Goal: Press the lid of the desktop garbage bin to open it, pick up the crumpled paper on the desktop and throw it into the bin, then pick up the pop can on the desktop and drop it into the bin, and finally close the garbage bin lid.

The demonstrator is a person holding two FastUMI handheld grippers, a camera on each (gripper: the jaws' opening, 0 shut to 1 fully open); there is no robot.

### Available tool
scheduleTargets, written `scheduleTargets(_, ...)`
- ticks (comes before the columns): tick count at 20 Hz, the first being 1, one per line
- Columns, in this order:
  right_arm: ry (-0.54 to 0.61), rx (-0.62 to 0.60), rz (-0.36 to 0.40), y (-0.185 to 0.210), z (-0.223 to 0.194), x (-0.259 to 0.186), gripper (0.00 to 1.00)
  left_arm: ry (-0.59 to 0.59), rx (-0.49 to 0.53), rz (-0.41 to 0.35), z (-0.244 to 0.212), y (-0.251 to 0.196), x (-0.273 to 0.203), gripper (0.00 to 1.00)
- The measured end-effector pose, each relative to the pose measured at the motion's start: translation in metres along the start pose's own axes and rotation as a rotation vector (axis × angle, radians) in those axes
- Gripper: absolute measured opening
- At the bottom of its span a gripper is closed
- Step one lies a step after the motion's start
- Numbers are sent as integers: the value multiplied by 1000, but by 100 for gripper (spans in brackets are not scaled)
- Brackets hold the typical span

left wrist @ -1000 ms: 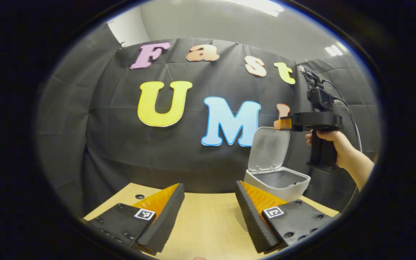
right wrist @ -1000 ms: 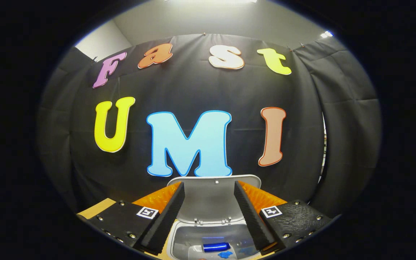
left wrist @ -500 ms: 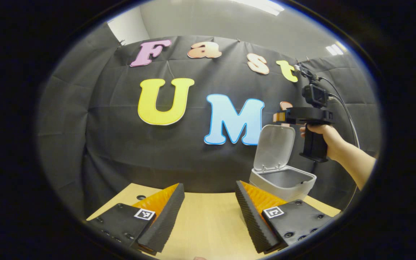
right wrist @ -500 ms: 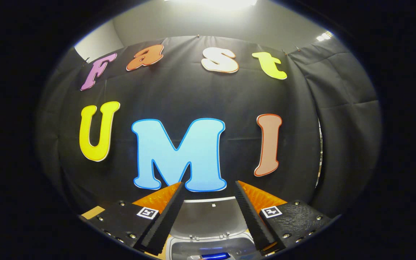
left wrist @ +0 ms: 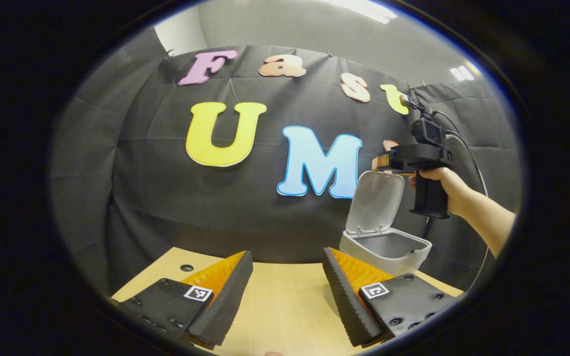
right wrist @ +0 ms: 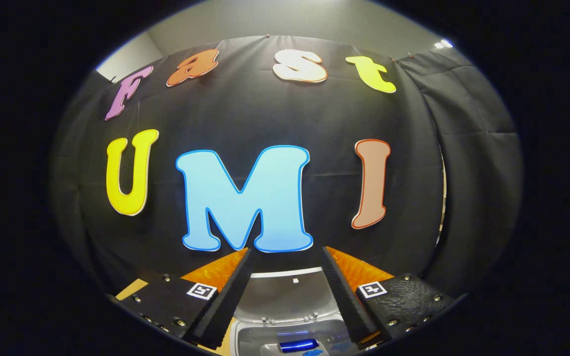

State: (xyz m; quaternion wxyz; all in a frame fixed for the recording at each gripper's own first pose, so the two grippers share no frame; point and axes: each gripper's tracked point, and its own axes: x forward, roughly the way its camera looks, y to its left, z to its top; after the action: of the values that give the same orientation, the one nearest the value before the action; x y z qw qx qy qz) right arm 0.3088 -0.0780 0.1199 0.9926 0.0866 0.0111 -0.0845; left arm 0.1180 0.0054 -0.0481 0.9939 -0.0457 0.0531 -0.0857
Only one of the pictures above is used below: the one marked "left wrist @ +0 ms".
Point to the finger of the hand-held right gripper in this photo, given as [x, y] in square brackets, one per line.
[395, 162]

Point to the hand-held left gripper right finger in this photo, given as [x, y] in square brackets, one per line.
[347, 301]

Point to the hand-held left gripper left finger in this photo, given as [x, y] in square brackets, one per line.
[225, 301]

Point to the wooden desktop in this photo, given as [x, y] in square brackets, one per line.
[285, 306]

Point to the black backdrop cloth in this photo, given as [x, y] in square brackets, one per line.
[141, 188]

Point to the grey desktop garbage bin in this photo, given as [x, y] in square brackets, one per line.
[376, 202]

